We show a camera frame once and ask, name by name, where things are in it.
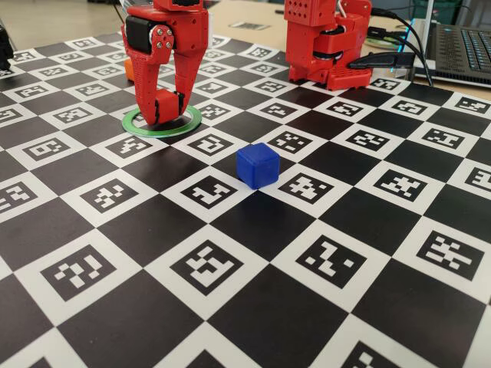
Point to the red fixed gripper finger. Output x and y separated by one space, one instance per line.
188 73

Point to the red movable gripper finger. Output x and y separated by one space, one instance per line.
145 80

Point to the orange cube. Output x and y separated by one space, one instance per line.
129 71

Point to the red cube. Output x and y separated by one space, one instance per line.
167 107

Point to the blue cube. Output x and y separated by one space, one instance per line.
257 166

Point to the red robot arm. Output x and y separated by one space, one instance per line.
307 46

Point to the small printed marker paper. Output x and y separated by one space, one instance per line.
249 26

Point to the black object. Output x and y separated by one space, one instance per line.
4 50

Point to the green disc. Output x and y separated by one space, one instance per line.
383 43

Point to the black clamp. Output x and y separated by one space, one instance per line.
383 60

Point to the checkerboard marker mat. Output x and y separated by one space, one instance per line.
268 287

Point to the dark laptop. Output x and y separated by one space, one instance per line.
460 50

